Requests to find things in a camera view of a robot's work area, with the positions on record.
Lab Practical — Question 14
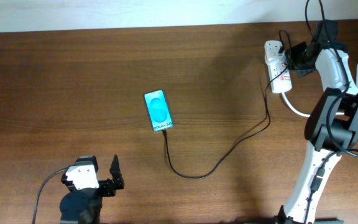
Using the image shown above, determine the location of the blue Galaxy S25 smartphone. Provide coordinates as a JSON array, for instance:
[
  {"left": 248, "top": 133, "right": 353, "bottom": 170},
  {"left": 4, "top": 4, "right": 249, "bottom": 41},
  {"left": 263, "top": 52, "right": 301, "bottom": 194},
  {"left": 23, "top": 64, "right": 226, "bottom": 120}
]
[{"left": 144, "top": 90, "right": 173, "bottom": 132}]

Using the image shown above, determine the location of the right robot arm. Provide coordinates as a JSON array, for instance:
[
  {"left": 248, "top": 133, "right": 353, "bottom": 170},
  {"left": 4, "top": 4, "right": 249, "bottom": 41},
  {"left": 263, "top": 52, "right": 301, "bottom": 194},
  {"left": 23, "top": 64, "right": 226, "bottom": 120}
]
[{"left": 273, "top": 20, "right": 358, "bottom": 223}]

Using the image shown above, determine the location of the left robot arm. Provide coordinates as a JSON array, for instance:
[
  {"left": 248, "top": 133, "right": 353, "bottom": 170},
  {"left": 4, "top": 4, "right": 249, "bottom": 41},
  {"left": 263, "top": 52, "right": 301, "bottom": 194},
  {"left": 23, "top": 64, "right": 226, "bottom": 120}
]
[{"left": 60, "top": 155, "right": 124, "bottom": 224}]

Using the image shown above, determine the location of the white USB charger adapter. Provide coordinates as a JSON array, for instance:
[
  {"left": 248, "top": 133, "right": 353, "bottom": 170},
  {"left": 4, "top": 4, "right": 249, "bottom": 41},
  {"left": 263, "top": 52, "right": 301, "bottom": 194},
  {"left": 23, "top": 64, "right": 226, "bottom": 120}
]
[{"left": 265, "top": 49, "right": 286, "bottom": 65}]

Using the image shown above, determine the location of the white power strip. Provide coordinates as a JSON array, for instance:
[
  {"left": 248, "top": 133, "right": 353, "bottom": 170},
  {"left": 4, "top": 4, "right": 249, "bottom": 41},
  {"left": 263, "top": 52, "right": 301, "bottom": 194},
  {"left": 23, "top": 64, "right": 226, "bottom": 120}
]
[{"left": 264, "top": 40, "right": 292, "bottom": 93}]

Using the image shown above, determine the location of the white power strip cord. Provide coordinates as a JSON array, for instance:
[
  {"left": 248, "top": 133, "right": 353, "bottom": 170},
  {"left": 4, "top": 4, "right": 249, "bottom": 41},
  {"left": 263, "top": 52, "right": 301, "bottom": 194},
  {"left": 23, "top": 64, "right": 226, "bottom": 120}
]
[{"left": 280, "top": 55, "right": 358, "bottom": 118}]

